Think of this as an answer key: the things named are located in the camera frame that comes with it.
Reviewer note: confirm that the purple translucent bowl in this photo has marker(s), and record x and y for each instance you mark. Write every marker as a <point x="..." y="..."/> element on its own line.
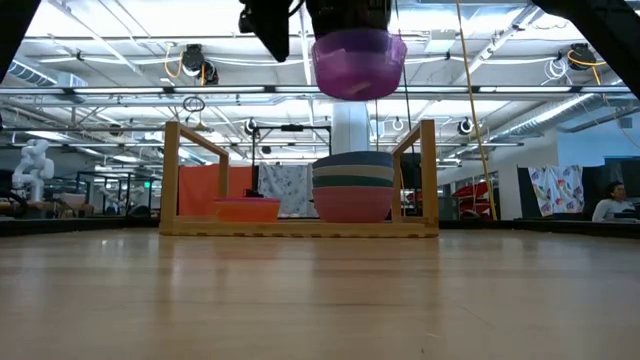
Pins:
<point x="357" y="70"/>

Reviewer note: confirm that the blue bowl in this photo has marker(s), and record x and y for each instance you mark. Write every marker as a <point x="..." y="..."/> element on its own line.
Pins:
<point x="352" y="160"/>

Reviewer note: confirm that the white bowl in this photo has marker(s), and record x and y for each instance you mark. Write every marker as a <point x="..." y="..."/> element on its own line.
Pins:
<point x="352" y="173"/>

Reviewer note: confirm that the teal bowl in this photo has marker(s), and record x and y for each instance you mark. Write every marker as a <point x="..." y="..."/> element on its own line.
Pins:
<point x="352" y="182"/>

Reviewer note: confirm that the pink bowl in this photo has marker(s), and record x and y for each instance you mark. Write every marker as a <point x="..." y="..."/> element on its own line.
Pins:
<point x="352" y="205"/>

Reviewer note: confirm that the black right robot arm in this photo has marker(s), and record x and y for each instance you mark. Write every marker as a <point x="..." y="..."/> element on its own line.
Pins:
<point x="600" y="25"/>

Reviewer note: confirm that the wooden slatted shelf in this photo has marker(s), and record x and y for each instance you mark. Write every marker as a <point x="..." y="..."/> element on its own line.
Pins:
<point x="300" y="229"/>

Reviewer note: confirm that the white column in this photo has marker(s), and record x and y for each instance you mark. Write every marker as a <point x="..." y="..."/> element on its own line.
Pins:
<point x="350" y="130"/>

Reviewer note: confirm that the black square panel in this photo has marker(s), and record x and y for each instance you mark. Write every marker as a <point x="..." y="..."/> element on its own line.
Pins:
<point x="412" y="170"/>

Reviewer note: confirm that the grey patterned cloth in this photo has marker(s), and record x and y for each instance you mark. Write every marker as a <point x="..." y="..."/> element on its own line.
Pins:
<point x="287" y="190"/>

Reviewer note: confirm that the red cart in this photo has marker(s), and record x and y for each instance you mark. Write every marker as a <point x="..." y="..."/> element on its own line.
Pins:
<point x="470" y="192"/>

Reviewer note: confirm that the orange cloth panel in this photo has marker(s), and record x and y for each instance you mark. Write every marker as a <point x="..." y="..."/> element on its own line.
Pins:
<point x="200" y="185"/>

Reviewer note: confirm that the colourful floral cloth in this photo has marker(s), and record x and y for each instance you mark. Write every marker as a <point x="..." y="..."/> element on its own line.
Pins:
<point x="555" y="190"/>

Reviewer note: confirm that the person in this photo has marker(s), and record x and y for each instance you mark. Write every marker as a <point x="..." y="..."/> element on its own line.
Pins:
<point x="612" y="207"/>

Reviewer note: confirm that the white robot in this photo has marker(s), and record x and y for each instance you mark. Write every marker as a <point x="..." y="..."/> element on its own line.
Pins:
<point x="32" y="170"/>

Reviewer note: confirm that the black camera stand frame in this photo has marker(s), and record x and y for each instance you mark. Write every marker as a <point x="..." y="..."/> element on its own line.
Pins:
<point x="292" y="128"/>

